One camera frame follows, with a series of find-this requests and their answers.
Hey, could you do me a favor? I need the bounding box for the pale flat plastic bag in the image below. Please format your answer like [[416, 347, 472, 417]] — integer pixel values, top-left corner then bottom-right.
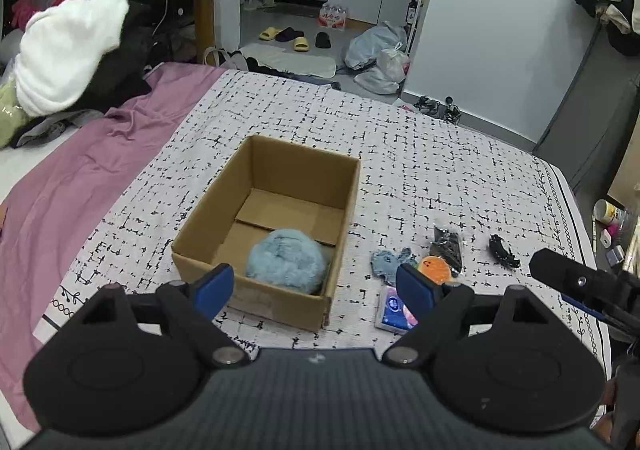
[[353, 67, 401, 95]]

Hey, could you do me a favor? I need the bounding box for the brown cardboard box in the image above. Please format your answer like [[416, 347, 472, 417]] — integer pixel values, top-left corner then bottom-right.
[[171, 134, 362, 333]]

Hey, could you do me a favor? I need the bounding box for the pack of water bottles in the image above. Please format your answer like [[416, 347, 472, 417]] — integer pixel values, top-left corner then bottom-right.
[[318, 2, 350, 31]]

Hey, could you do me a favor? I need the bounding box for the black clothing pile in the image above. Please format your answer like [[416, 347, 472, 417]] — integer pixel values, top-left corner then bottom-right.
[[75, 0, 156, 113]]

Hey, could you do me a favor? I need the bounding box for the orange burger plush toy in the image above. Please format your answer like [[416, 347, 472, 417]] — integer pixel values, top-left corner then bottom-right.
[[417, 256, 452, 286]]

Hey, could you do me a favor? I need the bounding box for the pale green cloth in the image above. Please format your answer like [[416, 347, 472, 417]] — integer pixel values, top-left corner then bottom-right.
[[0, 79, 32, 149]]

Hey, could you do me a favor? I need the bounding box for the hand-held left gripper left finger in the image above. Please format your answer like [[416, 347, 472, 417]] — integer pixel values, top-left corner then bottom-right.
[[74, 264, 252, 369]]

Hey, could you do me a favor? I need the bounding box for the fluffy light blue plush ball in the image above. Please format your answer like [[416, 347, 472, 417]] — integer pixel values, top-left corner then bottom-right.
[[244, 228, 334, 295]]

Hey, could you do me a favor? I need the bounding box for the blue tissue pack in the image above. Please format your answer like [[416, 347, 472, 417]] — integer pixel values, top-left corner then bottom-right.
[[374, 285, 420, 334]]

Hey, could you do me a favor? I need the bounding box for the small blue plush toy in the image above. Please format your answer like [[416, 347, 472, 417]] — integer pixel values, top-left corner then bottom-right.
[[370, 249, 419, 288]]

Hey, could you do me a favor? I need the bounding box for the grey crumpled garment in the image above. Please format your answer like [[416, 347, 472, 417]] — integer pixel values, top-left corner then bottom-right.
[[14, 109, 104, 147]]

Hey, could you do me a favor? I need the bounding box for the white jar with yellow label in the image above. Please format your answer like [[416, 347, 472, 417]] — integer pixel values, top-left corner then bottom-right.
[[593, 199, 627, 227]]

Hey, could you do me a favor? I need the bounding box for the black hair claw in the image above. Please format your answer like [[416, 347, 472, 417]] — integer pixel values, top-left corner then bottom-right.
[[488, 233, 522, 270]]

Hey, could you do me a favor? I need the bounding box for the grey bag with handle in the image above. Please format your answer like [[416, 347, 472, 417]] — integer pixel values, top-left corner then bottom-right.
[[203, 47, 249, 71]]

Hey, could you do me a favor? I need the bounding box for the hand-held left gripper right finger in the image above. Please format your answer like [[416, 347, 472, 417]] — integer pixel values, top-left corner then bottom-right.
[[382, 263, 564, 364]]

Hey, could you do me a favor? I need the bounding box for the white fluffy blanket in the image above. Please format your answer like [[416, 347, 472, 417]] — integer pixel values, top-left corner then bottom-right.
[[14, 0, 131, 118]]

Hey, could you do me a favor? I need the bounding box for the black item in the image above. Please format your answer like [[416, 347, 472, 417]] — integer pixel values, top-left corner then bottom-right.
[[429, 225, 466, 276]]

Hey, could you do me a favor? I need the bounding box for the purple bedsheet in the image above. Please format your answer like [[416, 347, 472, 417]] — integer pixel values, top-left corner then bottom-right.
[[0, 62, 228, 433]]

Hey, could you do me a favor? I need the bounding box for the white knotted plastic bag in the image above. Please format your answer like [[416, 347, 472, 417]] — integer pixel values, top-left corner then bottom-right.
[[375, 43, 411, 81]]

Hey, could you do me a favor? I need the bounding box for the large grey plastic bag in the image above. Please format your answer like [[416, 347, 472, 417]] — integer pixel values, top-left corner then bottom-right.
[[343, 21, 409, 70]]

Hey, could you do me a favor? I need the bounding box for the brown cardboard panel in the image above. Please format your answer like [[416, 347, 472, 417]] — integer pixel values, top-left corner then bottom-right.
[[607, 149, 640, 212]]

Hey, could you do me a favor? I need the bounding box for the red cloth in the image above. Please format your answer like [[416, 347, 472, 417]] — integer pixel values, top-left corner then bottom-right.
[[10, 0, 81, 29]]

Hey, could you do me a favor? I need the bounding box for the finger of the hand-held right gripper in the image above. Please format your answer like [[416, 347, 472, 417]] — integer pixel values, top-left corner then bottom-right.
[[560, 292, 627, 329], [529, 248, 622, 304]]

